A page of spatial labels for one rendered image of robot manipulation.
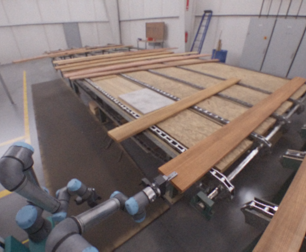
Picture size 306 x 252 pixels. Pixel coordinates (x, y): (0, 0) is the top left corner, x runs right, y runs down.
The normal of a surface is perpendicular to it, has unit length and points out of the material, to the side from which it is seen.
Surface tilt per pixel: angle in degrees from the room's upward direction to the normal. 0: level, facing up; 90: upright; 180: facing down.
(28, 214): 7
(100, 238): 0
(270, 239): 22
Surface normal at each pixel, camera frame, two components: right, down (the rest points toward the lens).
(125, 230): 0.00, -0.83
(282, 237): -0.23, -0.94
